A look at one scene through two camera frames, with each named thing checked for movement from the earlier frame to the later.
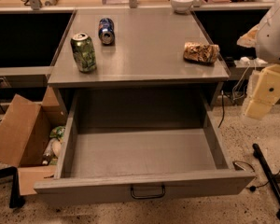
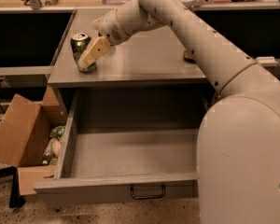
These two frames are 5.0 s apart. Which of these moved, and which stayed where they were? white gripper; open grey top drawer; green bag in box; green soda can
Moved: white gripper
Stayed: green bag in box; open grey top drawer; green soda can
